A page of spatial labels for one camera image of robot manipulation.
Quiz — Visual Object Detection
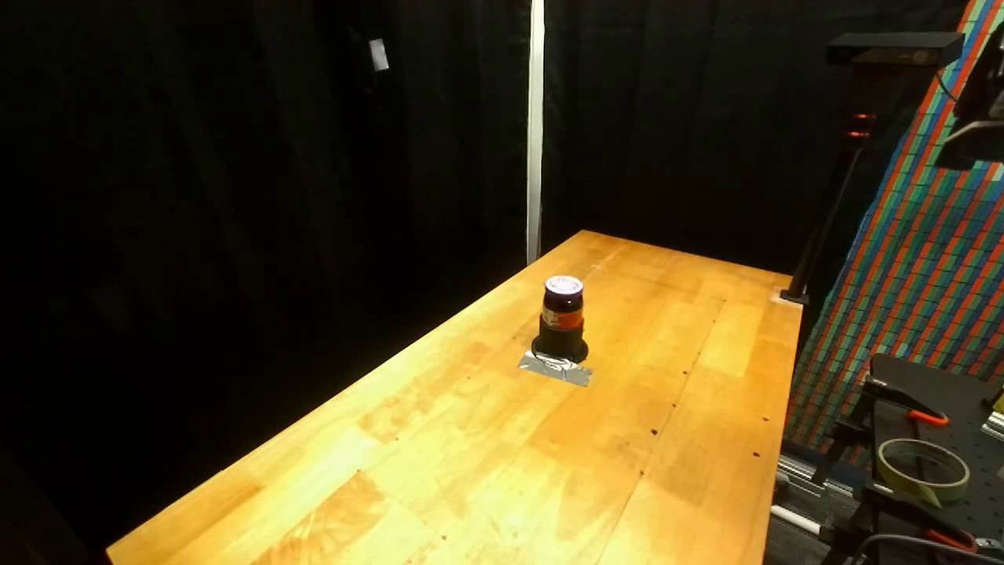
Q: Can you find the brown cup with purple end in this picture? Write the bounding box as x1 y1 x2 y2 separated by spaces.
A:
530 273 589 369

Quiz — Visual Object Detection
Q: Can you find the colourful striped cloth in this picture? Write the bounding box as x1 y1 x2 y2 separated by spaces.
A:
786 0 1004 457

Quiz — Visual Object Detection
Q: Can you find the large silver duct tape piece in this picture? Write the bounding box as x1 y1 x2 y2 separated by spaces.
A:
519 348 597 391

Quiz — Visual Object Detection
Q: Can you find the black perforated board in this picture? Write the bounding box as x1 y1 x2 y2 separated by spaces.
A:
835 352 1004 549

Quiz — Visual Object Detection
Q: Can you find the small white tag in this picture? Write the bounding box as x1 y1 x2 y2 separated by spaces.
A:
365 35 396 76

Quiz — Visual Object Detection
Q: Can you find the black cable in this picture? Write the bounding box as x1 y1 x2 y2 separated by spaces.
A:
835 527 1004 565

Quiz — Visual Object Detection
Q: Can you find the silver aluminium rail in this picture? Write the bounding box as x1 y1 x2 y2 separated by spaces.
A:
770 457 843 539

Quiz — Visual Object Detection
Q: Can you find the beige masking tape roll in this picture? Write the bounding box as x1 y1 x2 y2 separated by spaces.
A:
872 435 976 513

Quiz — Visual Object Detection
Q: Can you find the orange handled black clamp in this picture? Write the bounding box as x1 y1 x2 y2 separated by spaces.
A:
862 377 954 435

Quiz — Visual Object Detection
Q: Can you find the vertical silver metal pole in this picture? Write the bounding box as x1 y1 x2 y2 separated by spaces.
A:
521 0 548 268

